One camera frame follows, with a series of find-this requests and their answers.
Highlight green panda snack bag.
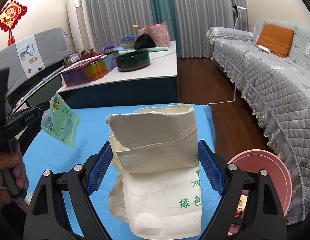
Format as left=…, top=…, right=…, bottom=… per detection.
left=40, top=93, right=80, bottom=147

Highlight cream tissue pack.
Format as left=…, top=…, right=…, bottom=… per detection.
left=237, top=194, right=248, bottom=213

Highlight white paper bag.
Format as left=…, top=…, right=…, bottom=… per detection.
left=106, top=104, right=202, bottom=239

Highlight pink round trash bin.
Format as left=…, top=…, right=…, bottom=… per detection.
left=226, top=149, right=293, bottom=237

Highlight left human hand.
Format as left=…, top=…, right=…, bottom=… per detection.
left=0, top=138, right=28, bottom=209

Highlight tv cabinet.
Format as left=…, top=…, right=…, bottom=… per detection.
left=7, top=61, right=65, bottom=112

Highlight grey covered television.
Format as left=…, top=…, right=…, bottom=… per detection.
left=0, top=28, right=70, bottom=94

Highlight colourful rectangular box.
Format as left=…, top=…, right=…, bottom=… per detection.
left=60, top=51, right=119, bottom=87

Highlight brown teapot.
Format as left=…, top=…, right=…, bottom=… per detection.
left=81, top=48, right=97, bottom=60

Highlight white standing air conditioner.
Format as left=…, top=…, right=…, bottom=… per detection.
left=66, top=0, right=97, bottom=54

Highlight red chinese knot ornament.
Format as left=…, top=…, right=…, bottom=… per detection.
left=0, top=0, right=27, bottom=46

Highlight dark green round tin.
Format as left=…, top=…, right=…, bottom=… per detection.
left=116, top=50, right=150, bottom=72

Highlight stacked coloured bowls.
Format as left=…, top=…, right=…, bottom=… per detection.
left=120, top=36, right=136, bottom=49

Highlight white top coffee table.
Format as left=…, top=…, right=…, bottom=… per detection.
left=57, top=41, right=178, bottom=109

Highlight grey pleated curtain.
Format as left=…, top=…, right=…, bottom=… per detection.
left=86, top=0, right=248, bottom=58

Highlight black bowl hat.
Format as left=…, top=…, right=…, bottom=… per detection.
left=134, top=34, right=157, bottom=50

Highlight pink patterned basket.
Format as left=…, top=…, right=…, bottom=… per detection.
left=138, top=22, right=171, bottom=47

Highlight grey quilted sofa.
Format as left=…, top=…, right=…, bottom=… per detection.
left=206, top=20, right=310, bottom=225

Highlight teal curtain panel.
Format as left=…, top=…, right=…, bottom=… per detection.
left=150, top=0, right=181, bottom=58

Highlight orange cushion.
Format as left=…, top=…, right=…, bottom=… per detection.
left=256, top=23, right=294, bottom=57

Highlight phone holder stand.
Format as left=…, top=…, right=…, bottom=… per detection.
left=231, top=4, right=247, bottom=29

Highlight small photo frame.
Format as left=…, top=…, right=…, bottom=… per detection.
left=67, top=51, right=81, bottom=64

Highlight white charger cable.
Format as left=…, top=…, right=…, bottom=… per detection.
left=206, top=33, right=272, bottom=106

